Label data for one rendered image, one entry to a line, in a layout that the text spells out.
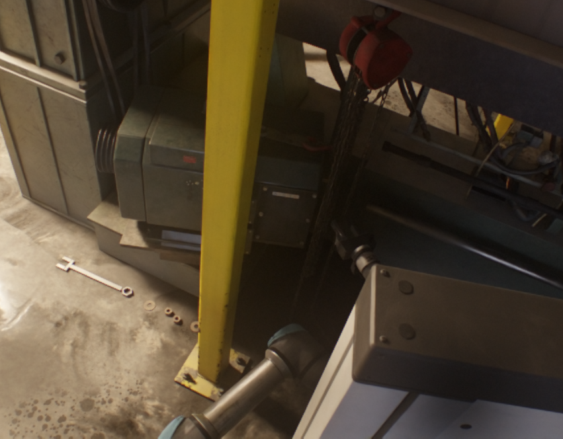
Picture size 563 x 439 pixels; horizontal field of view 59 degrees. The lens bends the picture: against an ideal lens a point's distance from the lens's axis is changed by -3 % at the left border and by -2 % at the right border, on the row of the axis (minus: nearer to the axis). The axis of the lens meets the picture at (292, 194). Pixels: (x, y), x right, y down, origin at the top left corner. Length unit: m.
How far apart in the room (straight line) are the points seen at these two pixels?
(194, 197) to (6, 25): 0.98
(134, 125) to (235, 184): 0.75
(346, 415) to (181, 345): 1.92
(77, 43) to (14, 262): 1.11
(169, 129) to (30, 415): 1.20
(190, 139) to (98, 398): 1.08
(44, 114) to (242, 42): 1.42
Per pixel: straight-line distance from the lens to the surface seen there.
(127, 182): 1.91
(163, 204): 1.95
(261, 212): 1.88
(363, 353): 0.30
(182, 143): 1.75
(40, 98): 2.24
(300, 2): 2.00
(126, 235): 2.14
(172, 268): 2.31
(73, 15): 1.95
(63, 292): 2.47
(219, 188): 1.25
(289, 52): 2.29
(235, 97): 1.05
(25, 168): 2.69
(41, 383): 2.28
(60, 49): 2.09
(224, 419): 1.47
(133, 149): 1.83
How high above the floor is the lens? 2.03
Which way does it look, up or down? 45 degrees down
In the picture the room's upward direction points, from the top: 12 degrees clockwise
